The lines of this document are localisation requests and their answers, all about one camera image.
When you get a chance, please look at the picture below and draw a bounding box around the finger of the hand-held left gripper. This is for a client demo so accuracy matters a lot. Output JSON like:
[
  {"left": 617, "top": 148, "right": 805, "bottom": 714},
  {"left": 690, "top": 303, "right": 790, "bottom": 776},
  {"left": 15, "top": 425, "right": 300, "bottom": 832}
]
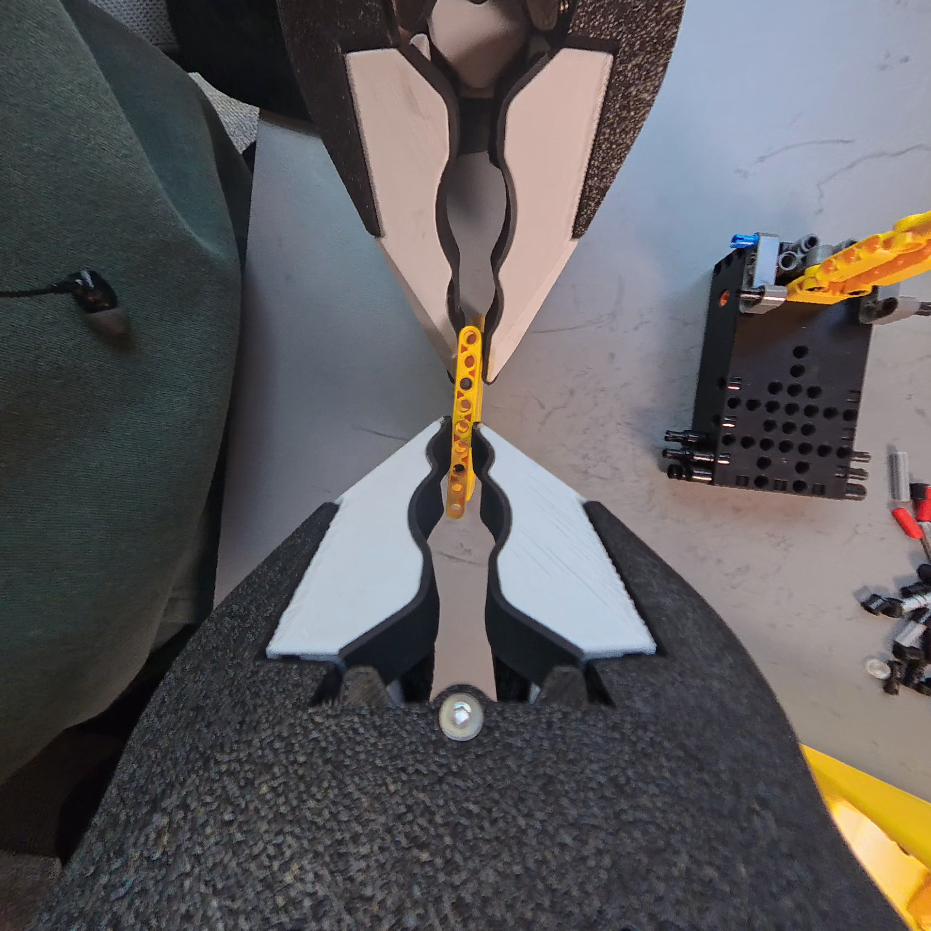
[
  {"left": 481, "top": 48, "right": 617, "bottom": 387},
  {"left": 343, "top": 48, "right": 467, "bottom": 380}
]

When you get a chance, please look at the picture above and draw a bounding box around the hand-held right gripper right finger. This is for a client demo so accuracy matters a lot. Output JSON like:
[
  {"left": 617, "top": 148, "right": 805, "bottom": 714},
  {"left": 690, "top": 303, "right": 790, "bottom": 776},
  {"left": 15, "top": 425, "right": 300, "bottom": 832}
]
[{"left": 473, "top": 423, "right": 658, "bottom": 705}]

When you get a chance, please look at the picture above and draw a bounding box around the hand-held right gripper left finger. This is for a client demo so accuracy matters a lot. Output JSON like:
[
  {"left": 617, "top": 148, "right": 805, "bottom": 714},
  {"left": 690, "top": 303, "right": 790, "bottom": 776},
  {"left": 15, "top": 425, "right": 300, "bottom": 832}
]
[{"left": 264, "top": 418, "right": 451, "bottom": 705}]

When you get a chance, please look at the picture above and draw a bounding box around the long yellow lego beam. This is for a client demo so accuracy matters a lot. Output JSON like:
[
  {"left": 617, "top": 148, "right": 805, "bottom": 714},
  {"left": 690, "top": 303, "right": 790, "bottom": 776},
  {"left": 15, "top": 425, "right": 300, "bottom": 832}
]
[{"left": 443, "top": 325, "right": 484, "bottom": 521}]

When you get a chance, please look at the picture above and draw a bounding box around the black lego base block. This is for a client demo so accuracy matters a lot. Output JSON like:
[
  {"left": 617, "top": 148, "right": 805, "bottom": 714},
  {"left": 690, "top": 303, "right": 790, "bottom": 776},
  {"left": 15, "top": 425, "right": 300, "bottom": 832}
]
[{"left": 663, "top": 233, "right": 931, "bottom": 504}]

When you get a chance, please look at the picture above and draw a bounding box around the pile of small lego parts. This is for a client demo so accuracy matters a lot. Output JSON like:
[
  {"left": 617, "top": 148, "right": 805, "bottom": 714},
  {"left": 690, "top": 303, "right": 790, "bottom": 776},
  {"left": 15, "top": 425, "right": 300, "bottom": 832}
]
[{"left": 859, "top": 445, "right": 931, "bottom": 699}]

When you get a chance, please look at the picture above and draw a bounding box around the grey fabric chair seat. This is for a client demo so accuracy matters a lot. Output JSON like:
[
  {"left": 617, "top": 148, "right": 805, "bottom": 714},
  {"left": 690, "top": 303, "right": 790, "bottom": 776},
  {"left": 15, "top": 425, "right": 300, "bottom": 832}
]
[{"left": 185, "top": 68, "right": 261, "bottom": 157}]

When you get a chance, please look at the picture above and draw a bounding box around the yellow panel on base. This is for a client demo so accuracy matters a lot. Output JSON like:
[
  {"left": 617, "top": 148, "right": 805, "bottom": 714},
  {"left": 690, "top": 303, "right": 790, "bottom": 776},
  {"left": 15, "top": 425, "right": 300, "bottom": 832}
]
[{"left": 785, "top": 211, "right": 931, "bottom": 306}]

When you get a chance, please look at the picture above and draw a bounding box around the black earphone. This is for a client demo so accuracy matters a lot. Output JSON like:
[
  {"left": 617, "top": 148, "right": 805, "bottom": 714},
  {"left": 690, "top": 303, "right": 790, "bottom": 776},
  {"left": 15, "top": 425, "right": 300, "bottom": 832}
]
[{"left": 0, "top": 270, "right": 131, "bottom": 339}]

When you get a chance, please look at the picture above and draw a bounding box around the yellow storage bin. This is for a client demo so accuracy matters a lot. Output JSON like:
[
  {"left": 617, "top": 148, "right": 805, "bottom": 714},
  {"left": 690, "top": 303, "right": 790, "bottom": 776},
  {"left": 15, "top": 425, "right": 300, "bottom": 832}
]
[{"left": 799, "top": 743, "right": 931, "bottom": 931}]

